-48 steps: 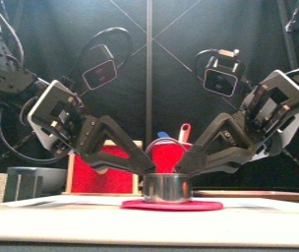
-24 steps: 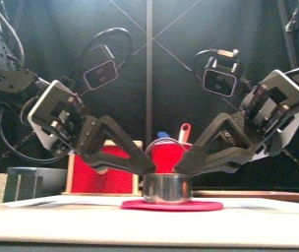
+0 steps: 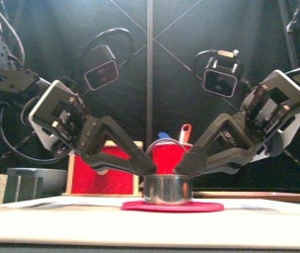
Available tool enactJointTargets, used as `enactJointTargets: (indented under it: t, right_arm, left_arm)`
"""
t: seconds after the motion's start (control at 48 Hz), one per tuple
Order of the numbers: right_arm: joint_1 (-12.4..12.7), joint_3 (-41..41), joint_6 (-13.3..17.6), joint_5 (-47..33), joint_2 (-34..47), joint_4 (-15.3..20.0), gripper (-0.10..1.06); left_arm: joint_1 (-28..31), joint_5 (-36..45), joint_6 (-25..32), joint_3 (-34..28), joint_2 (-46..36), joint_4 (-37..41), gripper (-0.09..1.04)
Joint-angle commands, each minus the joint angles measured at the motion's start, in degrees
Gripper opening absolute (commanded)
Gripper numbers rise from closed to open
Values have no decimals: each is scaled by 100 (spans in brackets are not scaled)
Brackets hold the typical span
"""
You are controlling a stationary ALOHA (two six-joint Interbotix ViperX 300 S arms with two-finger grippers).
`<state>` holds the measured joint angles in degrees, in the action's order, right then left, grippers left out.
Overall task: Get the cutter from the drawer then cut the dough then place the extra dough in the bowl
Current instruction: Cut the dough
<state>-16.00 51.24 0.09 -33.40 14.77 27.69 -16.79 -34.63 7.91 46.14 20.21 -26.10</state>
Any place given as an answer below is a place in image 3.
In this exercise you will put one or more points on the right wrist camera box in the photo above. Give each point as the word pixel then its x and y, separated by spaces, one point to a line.
pixel 219 82

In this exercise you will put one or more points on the flat red dough disc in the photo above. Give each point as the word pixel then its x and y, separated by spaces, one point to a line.
pixel 200 207

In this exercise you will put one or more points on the red utensil cup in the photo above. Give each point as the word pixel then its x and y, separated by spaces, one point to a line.
pixel 168 158

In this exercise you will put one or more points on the thin diagonal frame brace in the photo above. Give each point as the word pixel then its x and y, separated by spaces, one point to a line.
pixel 179 17
pixel 175 56

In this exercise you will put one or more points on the blue utensil tip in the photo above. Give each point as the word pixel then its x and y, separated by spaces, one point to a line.
pixel 163 135

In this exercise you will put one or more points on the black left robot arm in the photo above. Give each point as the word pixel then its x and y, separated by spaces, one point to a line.
pixel 8 79

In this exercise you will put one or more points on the grey vertical frame pole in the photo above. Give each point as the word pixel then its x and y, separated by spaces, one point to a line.
pixel 149 66

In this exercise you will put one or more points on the round steel dough cutter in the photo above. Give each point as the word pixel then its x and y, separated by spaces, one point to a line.
pixel 168 191

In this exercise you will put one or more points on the dark slanted frame strut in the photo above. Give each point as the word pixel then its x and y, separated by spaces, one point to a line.
pixel 287 42

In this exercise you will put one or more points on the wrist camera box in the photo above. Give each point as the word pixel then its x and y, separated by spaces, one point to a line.
pixel 219 82
pixel 101 74

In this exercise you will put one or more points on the dark grey plastic bin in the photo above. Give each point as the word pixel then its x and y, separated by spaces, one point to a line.
pixel 46 178

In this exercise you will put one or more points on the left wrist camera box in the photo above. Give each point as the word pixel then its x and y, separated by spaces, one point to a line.
pixel 101 74

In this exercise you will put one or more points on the white cutting board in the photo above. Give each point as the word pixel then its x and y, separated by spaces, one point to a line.
pixel 69 227

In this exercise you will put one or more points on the brown wooden board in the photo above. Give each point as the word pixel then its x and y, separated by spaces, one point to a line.
pixel 267 196

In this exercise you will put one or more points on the wooden drawer box red front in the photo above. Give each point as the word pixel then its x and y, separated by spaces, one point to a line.
pixel 104 181

